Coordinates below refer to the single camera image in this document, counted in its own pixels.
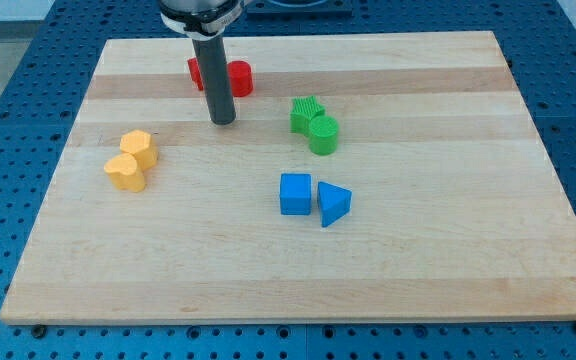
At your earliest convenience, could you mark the blue cube block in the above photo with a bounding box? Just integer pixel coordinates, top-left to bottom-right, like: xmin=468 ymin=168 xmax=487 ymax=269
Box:
xmin=279 ymin=173 xmax=312 ymax=215

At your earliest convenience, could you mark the blue triangle block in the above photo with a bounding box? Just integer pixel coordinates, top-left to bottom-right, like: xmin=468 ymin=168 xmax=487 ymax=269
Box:
xmin=317 ymin=181 xmax=352 ymax=227

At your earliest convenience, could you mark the red cylinder block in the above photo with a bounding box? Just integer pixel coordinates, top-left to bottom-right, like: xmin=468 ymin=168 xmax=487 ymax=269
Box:
xmin=227 ymin=60 xmax=254 ymax=97

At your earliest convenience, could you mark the green star block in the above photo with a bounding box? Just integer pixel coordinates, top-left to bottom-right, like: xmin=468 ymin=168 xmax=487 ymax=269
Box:
xmin=290 ymin=96 xmax=326 ymax=137

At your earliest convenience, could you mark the green circle block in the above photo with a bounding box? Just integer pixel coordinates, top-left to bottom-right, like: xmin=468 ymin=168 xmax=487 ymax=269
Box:
xmin=308 ymin=115 xmax=339 ymax=156

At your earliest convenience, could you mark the red block behind rod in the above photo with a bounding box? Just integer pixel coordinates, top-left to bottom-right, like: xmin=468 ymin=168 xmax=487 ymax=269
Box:
xmin=187 ymin=57 xmax=204 ymax=91

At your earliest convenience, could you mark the yellow heart block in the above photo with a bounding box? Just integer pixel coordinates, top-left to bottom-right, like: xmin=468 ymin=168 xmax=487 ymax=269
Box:
xmin=103 ymin=153 xmax=146 ymax=192

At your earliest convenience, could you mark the light wooden board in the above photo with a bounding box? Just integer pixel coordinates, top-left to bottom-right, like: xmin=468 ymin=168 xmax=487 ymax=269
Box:
xmin=0 ymin=31 xmax=576 ymax=325

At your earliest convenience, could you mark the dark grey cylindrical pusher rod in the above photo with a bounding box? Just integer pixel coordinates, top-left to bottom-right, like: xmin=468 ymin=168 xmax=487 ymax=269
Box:
xmin=192 ymin=35 xmax=236 ymax=125

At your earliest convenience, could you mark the yellow hexagon block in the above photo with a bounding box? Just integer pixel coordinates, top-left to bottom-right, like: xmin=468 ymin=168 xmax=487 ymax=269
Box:
xmin=120 ymin=130 xmax=159 ymax=170

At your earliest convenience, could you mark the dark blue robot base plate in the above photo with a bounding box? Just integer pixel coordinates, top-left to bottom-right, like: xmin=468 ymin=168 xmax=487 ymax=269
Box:
xmin=246 ymin=0 xmax=353 ymax=19

